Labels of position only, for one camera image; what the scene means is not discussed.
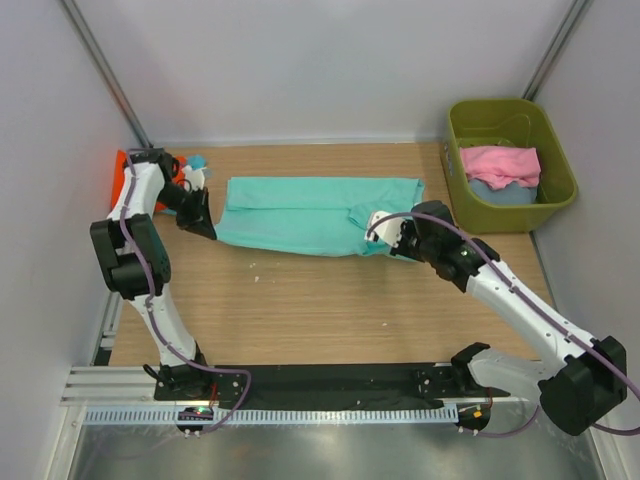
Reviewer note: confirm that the teal t shirt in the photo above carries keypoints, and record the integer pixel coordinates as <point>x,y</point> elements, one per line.
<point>314,216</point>

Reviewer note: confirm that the olive green plastic bin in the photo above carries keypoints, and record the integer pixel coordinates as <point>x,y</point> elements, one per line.
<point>504,122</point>

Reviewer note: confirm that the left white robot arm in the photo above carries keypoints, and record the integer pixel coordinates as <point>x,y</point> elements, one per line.
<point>135,264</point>

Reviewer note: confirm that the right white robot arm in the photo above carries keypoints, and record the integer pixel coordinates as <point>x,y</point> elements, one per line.
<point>577,379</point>

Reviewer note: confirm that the orange folded t shirt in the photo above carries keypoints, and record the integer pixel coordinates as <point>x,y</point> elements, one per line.
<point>117,175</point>

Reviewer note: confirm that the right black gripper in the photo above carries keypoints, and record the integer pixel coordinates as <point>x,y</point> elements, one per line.
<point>400,249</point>

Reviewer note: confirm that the pink t shirt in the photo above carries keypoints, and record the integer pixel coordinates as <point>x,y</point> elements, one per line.
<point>499,166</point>

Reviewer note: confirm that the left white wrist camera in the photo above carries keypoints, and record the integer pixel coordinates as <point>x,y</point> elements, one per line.
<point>195,179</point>

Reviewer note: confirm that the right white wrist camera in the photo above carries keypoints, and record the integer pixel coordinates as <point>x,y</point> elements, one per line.
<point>382,228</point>

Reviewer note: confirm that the grey blue t shirt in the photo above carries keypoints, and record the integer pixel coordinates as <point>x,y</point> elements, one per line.
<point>511,195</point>

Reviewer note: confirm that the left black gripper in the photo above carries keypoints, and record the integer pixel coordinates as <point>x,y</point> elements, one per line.
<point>196,222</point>

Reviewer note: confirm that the slotted cable duct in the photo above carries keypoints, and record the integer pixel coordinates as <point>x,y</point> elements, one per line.
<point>199,416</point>

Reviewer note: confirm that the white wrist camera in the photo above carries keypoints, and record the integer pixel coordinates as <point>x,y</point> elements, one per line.
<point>382,228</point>
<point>195,179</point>

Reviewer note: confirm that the light blue folded t shirt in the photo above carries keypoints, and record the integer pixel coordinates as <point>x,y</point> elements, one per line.
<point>195,161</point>

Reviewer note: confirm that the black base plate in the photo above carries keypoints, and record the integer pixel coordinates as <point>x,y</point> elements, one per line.
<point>331,387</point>

